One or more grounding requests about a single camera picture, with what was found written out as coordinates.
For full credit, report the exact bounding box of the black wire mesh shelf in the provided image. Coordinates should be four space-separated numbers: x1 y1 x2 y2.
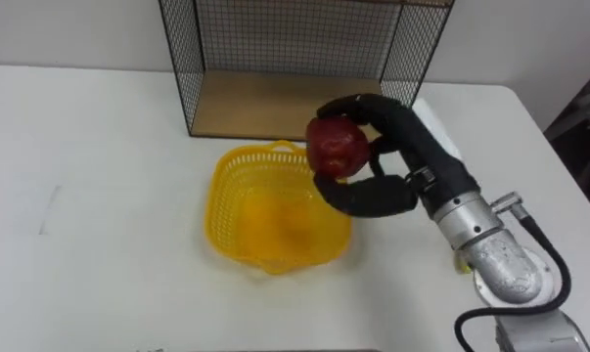
158 0 456 143

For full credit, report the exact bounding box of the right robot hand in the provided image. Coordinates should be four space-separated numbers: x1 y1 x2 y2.
312 93 481 219

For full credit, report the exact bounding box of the yellow plastic basket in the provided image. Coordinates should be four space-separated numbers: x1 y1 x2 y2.
204 139 353 277

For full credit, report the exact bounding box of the white table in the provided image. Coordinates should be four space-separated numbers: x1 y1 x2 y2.
0 65 590 352

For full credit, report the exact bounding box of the red apple soft toy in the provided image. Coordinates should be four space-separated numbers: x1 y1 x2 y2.
304 115 373 180

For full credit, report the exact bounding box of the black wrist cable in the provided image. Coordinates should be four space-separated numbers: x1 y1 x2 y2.
453 192 572 352

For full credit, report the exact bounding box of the dark chair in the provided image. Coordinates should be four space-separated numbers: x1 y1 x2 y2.
542 59 590 229

